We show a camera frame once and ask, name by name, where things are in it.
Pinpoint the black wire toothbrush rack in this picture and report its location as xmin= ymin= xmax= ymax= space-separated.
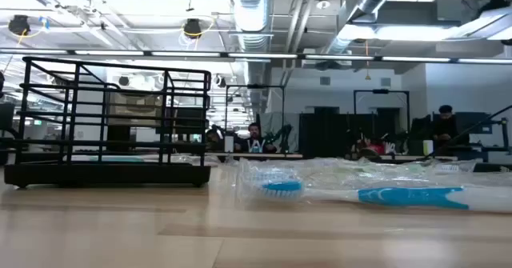
xmin=3 ymin=55 xmax=212 ymax=189

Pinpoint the silver ceiling duct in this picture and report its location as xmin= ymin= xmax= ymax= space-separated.
xmin=228 ymin=0 xmax=274 ymax=53
xmin=326 ymin=0 xmax=405 ymax=55

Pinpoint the black partition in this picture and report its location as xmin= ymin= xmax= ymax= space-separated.
xmin=298 ymin=113 xmax=409 ymax=159

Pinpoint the black table frame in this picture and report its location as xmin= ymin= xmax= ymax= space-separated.
xmin=473 ymin=162 xmax=512 ymax=174

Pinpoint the black background station frame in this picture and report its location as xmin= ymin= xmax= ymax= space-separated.
xmin=225 ymin=83 xmax=286 ymax=153
xmin=353 ymin=88 xmax=411 ymax=117
xmin=471 ymin=117 xmax=512 ymax=162

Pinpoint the person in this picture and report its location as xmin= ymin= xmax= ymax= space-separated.
xmin=205 ymin=128 xmax=225 ymax=153
xmin=239 ymin=122 xmax=278 ymax=154
xmin=430 ymin=104 xmax=461 ymax=148

